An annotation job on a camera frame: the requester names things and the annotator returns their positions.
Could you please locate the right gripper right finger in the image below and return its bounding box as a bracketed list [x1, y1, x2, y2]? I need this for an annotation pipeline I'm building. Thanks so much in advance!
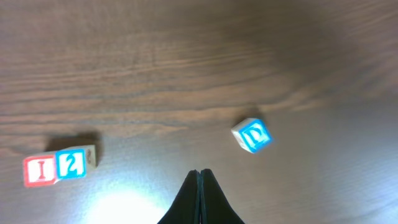
[200, 169, 244, 224]

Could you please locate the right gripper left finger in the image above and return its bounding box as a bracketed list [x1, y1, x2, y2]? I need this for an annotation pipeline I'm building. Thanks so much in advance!
[158, 170, 200, 224]

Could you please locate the blue number 2 block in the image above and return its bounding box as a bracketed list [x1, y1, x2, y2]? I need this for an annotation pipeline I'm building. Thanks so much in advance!
[55, 145, 97, 180]

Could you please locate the red letter I block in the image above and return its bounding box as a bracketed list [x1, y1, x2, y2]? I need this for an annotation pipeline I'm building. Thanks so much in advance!
[23, 154, 59, 188]

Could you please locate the blue letter D block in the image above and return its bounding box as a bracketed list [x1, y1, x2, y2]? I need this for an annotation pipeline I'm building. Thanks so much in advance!
[231, 118, 272, 154]

